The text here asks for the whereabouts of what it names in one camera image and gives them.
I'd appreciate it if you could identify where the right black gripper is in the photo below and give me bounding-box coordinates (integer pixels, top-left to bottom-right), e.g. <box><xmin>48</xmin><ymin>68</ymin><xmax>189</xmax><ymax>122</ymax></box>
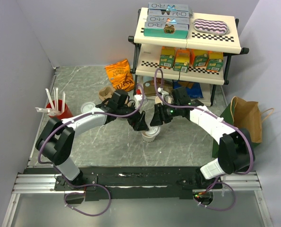
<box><xmin>149</xmin><ymin>102</ymin><xmax>180</xmax><ymax>127</ymax></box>

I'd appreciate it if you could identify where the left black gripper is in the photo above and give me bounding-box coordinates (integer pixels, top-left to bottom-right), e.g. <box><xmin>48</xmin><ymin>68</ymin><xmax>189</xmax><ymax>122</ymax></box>
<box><xmin>117</xmin><ymin>101</ymin><xmax>149</xmax><ymax>131</ymax></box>

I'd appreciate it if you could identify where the white paper coffee cup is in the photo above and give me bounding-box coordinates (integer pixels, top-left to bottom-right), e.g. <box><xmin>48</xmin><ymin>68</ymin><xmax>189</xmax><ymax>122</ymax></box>
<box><xmin>142</xmin><ymin>126</ymin><xmax>161</xmax><ymax>142</ymax></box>

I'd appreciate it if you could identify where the white plastic cup lid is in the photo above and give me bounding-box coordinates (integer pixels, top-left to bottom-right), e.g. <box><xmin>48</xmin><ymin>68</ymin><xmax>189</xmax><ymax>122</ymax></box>
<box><xmin>145</xmin><ymin>126</ymin><xmax>161</xmax><ymax>137</ymax></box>

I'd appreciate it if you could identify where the brown cardboard cup carrier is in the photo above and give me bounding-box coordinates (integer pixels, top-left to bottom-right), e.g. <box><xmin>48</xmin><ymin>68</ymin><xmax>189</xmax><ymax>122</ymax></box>
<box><xmin>98</xmin><ymin>86</ymin><xmax>115</xmax><ymax>101</ymax></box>

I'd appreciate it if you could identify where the brown paper bag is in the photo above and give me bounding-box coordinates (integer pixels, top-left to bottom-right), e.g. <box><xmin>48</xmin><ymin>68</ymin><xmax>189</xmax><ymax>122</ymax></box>
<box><xmin>230</xmin><ymin>96</ymin><xmax>274</xmax><ymax>146</ymax></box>

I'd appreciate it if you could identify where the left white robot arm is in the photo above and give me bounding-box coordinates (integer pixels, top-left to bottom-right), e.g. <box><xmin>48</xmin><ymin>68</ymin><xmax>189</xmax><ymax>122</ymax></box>
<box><xmin>35</xmin><ymin>90</ymin><xmax>149</xmax><ymax>190</ymax></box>

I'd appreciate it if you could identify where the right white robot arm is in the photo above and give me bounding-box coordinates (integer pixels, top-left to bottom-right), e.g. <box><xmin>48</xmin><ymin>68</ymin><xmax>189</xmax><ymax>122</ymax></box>
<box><xmin>150</xmin><ymin>87</ymin><xmax>255</xmax><ymax>188</ymax></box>

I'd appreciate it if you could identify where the brown snack bag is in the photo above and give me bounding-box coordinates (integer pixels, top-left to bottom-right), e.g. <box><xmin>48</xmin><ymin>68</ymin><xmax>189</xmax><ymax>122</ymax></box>
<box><xmin>143</xmin><ymin>77</ymin><xmax>173</xmax><ymax>98</ymax></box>

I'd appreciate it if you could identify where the blue snack bag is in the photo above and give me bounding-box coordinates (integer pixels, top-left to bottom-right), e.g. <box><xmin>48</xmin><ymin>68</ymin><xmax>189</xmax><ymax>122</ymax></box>
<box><xmin>173</xmin><ymin>80</ymin><xmax>203</xmax><ymax>99</ymax></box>

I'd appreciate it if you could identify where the orange kettle chips bag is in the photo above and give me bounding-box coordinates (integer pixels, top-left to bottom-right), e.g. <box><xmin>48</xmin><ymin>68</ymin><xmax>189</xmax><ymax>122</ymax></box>
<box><xmin>104</xmin><ymin>59</ymin><xmax>135</xmax><ymax>92</ymax></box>

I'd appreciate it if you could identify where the green juice carton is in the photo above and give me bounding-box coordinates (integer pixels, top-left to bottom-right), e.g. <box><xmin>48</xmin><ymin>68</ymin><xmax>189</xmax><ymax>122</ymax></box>
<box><xmin>205</xmin><ymin>51</ymin><xmax>223</xmax><ymax>72</ymax></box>
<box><xmin>190</xmin><ymin>49</ymin><xmax>209</xmax><ymax>68</ymax></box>
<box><xmin>159</xmin><ymin>46</ymin><xmax>176</xmax><ymax>68</ymax></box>

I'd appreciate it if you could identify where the dark green paper bag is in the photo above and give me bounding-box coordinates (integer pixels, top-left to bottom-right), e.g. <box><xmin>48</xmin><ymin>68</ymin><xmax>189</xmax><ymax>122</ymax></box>
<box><xmin>220</xmin><ymin>104</ymin><xmax>256</xmax><ymax>148</ymax></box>

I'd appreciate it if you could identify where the red straw holder cup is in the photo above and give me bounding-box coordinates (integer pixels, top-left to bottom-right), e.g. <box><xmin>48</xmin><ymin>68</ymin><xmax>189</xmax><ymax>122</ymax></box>
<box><xmin>48</xmin><ymin>99</ymin><xmax>73</xmax><ymax>120</ymax></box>

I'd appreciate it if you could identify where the cream three-tier shelf rack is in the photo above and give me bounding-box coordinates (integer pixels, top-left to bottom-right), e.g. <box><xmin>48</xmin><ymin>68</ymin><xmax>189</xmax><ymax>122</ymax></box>
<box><xmin>128</xmin><ymin>7</ymin><xmax>249</xmax><ymax>106</ymax></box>

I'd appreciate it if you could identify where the teal front R&O box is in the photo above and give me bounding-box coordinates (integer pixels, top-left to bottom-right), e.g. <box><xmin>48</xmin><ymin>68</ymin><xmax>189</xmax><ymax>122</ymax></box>
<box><xmin>144</xmin><ymin>22</ymin><xmax>189</xmax><ymax>39</ymax></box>

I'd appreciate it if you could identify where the purple wavy pattern pouch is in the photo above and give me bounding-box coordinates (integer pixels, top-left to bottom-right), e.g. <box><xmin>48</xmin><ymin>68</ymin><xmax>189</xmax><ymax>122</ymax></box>
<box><xmin>193</xmin><ymin>18</ymin><xmax>230</xmax><ymax>35</ymax></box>

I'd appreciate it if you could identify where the grey back R&O box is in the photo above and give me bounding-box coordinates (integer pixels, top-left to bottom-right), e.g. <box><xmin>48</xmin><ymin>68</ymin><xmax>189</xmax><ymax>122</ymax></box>
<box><xmin>148</xmin><ymin>2</ymin><xmax>193</xmax><ymax>18</ymax></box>

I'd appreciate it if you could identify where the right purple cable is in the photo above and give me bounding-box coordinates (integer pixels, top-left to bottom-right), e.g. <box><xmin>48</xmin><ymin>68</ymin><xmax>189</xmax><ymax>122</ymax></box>
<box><xmin>153</xmin><ymin>68</ymin><xmax>254</xmax><ymax>211</ymax></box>

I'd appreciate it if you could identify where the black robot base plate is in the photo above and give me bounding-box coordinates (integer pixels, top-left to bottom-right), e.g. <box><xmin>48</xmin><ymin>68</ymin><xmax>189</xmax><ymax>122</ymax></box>
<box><xmin>23</xmin><ymin>166</ymin><xmax>223</xmax><ymax>205</ymax></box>

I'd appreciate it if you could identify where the aluminium rail frame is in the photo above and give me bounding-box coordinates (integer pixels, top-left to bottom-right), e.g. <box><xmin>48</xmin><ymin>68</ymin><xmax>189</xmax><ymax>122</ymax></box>
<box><xmin>2</xmin><ymin>172</ymin><xmax>273</xmax><ymax>227</ymax></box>

